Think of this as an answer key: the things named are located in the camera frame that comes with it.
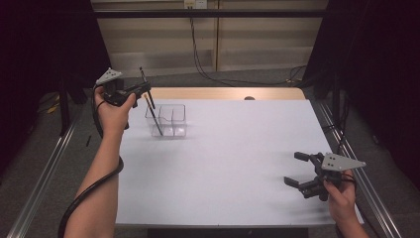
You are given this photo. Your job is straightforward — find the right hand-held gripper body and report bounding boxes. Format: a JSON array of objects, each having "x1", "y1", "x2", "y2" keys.
[{"x1": 309, "y1": 152, "x2": 368, "y2": 202}]

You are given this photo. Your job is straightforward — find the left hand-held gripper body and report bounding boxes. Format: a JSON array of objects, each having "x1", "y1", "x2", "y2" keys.
[{"x1": 94, "y1": 66, "x2": 134, "y2": 107}]

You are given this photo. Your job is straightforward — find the black pen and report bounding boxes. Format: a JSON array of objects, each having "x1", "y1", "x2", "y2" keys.
[{"x1": 139, "y1": 66, "x2": 157, "y2": 110}]

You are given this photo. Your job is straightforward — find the clear acrylic divided container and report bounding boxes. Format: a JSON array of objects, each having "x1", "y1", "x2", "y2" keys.
[{"x1": 144, "y1": 103, "x2": 188, "y2": 139}]

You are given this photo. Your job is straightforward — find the person's left hand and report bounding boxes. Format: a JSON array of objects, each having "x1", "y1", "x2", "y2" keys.
[{"x1": 93, "y1": 87, "x2": 138, "y2": 139}]

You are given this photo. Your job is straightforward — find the person's right hand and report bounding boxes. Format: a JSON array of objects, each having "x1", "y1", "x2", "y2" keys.
[{"x1": 322, "y1": 171, "x2": 358, "y2": 226}]

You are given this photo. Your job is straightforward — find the black metal stand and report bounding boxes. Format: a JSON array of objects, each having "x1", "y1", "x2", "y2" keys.
[
  {"x1": 331, "y1": 73, "x2": 342, "y2": 134},
  {"x1": 58, "y1": 74, "x2": 72, "y2": 137}
]

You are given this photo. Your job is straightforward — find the black curtain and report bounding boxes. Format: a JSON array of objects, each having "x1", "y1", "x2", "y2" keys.
[
  {"x1": 0, "y1": 0, "x2": 112, "y2": 174},
  {"x1": 303, "y1": 0, "x2": 420, "y2": 190}
]

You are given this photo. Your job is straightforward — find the aluminium floor rail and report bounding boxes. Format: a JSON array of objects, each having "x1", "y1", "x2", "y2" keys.
[
  {"x1": 315, "y1": 100, "x2": 403, "y2": 238},
  {"x1": 6, "y1": 108, "x2": 84, "y2": 238}
]

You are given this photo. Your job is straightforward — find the yellow cable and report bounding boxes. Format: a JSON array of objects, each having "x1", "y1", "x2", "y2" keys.
[{"x1": 46, "y1": 95, "x2": 62, "y2": 115}]

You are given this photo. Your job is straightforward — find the black wall cable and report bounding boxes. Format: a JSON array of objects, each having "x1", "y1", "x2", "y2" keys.
[{"x1": 187, "y1": 6, "x2": 308, "y2": 86}]

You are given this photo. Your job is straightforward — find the white wall socket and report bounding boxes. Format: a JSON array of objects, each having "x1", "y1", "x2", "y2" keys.
[{"x1": 183, "y1": 0, "x2": 208, "y2": 10}]

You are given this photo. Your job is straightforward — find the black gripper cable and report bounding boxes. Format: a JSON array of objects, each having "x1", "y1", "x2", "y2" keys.
[{"x1": 57, "y1": 83, "x2": 126, "y2": 238}]

